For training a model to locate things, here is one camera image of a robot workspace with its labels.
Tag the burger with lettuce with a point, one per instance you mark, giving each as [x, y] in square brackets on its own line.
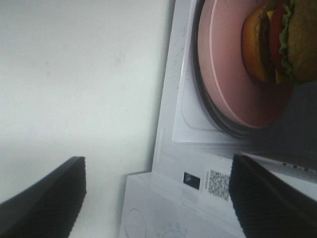
[279, 41]

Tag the white microwave oven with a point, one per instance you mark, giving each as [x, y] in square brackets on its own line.
[171, 196]

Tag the white lower microwave knob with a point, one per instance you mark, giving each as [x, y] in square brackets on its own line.
[175, 233]

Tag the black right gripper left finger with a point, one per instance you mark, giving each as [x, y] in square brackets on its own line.
[50, 207]

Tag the pink round plate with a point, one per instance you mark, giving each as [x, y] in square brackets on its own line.
[239, 96]

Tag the round door release button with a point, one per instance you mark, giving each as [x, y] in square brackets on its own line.
[135, 224]

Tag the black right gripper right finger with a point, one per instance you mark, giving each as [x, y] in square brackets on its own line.
[266, 206]

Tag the white warning label sticker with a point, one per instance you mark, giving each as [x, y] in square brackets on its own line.
[216, 184]

